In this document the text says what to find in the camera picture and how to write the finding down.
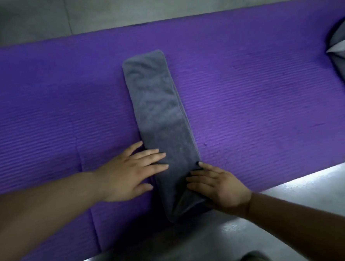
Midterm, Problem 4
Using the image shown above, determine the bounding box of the person's right hand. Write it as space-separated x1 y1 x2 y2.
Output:
185 158 255 220

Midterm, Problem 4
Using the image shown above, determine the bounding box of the person's left hand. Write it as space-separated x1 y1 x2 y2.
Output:
90 139 171 204

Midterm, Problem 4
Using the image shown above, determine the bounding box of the dark grey tagged towel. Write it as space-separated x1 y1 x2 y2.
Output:
121 47 209 225

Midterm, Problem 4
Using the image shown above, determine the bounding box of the person's right forearm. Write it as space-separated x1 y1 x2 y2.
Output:
245 187 345 261

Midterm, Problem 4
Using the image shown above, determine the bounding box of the person's left forearm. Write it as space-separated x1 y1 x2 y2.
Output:
0 170 108 261

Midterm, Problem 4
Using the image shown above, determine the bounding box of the purple yoga mat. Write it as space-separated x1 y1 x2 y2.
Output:
0 0 345 261

